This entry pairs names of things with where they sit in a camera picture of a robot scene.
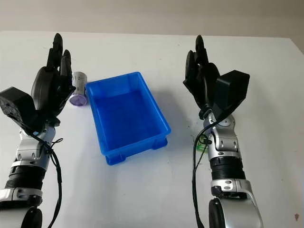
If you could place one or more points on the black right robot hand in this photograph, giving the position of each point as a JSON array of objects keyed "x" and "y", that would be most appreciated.
[{"x": 197, "y": 78}]

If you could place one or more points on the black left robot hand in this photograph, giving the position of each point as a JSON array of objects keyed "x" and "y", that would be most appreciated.
[{"x": 44, "y": 88}]

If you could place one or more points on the green toothpaste box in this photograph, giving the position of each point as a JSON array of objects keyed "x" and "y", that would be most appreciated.
[{"x": 200, "y": 147}]

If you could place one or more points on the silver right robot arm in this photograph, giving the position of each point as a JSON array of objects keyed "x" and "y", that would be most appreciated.
[{"x": 228, "y": 154}]

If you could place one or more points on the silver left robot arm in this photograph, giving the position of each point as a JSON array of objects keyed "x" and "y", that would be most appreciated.
[{"x": 28, "y": 152}]

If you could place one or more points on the blue plastic tray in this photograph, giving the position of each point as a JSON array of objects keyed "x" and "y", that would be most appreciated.
[{"x": 128, "y": 111}]

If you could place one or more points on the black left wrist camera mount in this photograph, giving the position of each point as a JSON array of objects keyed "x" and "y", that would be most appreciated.
[{"x": 16, "y": 104}]

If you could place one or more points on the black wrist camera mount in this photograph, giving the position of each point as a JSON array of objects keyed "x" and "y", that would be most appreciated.
[
  {"x": 231, "y": 90},
  {"x": 16, "y": 104}
]

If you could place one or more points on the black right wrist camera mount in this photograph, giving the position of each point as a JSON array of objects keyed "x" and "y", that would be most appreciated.
[{"x": 231, "y": 90}]

